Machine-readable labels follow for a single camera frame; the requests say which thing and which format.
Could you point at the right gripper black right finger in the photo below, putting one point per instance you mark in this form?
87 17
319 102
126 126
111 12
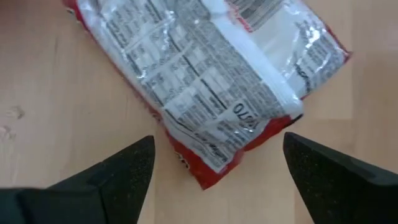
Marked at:
335 186

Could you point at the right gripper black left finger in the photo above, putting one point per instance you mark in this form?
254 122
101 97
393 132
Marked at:
118 186

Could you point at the red Maruchan noodle packet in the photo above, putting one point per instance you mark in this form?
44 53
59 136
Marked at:
202 77

